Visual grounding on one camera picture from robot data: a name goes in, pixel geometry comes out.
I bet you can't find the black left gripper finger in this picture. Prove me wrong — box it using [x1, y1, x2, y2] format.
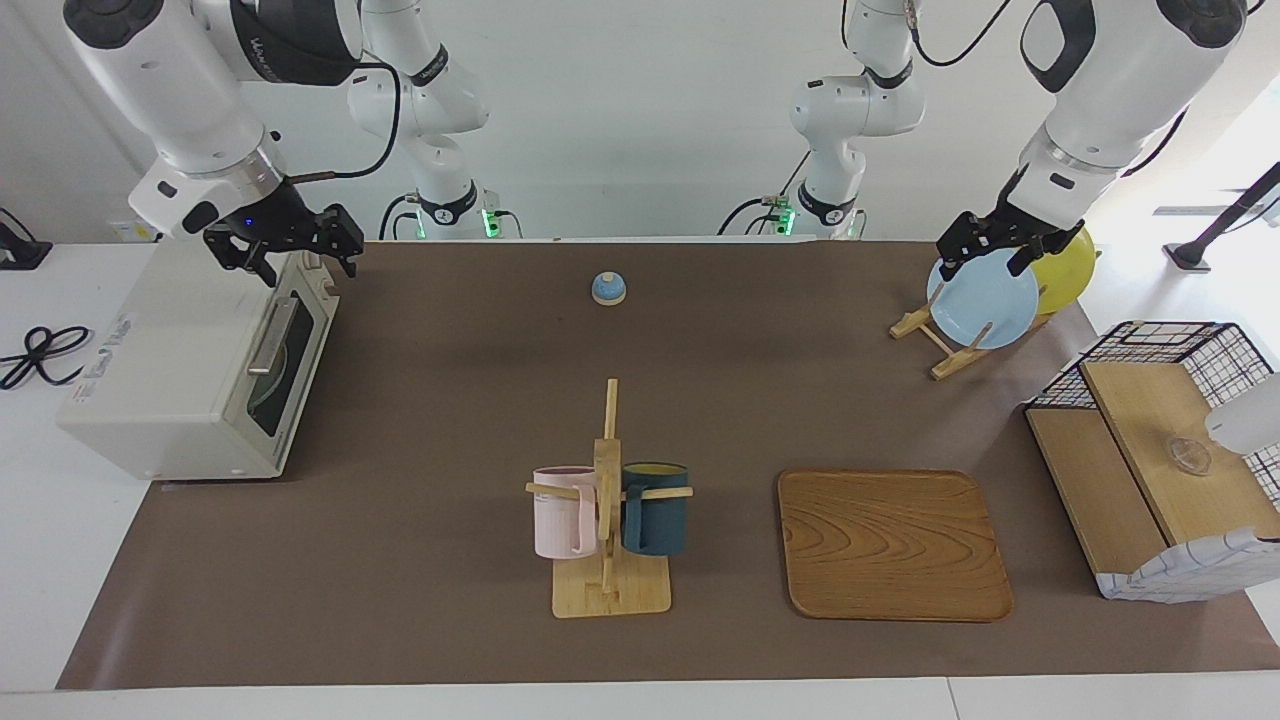
[936, 230, 987, 282]
[1008, 230, 1087, 279]

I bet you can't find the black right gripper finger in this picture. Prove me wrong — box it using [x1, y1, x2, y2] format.
[320, 203, 365, 279]
[203, 226, 279, 289]

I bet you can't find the glass oven door with handle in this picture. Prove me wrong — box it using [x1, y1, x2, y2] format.
[225, 255, 341, 473]

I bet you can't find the white toaster oven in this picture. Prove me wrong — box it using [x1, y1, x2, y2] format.
[55, 240, 341, 482]

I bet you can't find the yellow plate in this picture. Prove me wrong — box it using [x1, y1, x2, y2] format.
[1030, 228, 1098, 316]

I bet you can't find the light blue plate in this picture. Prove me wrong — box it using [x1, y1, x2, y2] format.
[926, 248, 1041, 351]

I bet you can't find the wooden plate rack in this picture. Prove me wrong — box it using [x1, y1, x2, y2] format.
[890, 250, 1103, 382]

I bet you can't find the black angled stand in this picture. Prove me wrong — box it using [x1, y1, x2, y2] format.
[1163, 160, 1280, 273]

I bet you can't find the wooden shelf box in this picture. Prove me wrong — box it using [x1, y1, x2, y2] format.
[1027, 360, 1280, 577]

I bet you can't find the brown table mat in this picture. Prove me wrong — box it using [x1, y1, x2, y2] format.
[55, 240, 1280, 691]

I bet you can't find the small black stand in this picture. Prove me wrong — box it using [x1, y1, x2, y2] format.
[0, 207, 53, 271]

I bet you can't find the small clear glass dish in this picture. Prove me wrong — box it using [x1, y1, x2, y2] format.
[1165, 437, 1213, 476]

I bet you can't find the white rounded device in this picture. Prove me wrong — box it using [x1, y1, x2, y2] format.
[1205, 375, 1280, 457]

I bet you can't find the wooden tray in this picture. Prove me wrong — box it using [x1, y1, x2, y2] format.
[777, 469, 1015, 623]

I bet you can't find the pink mug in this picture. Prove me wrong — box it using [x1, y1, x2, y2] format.
[532, 466, 601, 560]

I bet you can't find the white checked cloth liner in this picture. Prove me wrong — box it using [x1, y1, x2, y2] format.
[1095, 527, 1280, 604]

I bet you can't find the dark teal mug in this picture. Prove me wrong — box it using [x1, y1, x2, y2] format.
[620, 461, 691, 558]

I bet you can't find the wooden mug rack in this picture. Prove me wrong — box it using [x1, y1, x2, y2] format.
[525, 378, 694, 619]

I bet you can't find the black right base cable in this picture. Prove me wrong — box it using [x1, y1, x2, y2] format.
[378, 193, 426, 241]

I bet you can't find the black base cable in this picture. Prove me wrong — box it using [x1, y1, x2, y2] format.
[378, 193, 426, 241]
[718, 150, 813, 237]

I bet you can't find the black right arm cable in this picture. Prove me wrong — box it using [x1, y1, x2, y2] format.
[290, 62, 404, 184]

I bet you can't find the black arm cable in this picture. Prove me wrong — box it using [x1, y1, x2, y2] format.
[843, 0, 1017, 69]
[290, 62, 404, 184]

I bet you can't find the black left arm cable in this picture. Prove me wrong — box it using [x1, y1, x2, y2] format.
[843, 0, 1017, 69]

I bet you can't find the black left base cable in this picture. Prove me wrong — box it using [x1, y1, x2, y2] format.
[718, 150, 813, 237]

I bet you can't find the black wire basket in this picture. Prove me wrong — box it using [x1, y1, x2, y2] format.
[1025, 320, 1280, 511]

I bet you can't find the coiled black cable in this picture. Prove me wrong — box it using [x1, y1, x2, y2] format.
[0, 325, 96, 391]

